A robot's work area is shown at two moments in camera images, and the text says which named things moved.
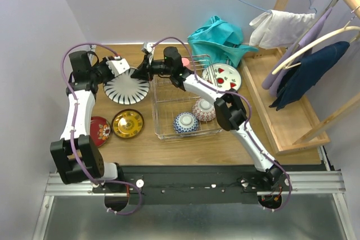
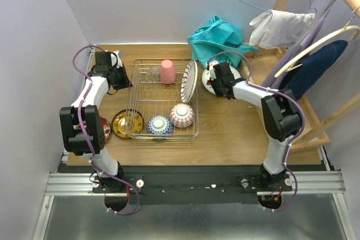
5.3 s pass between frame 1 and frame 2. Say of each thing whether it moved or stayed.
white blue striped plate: moved
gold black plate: stayed
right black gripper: moved
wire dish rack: moved
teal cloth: stayed
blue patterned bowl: moved
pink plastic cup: moved
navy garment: stayed
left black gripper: moved
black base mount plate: stayed
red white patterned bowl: moved
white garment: stayed
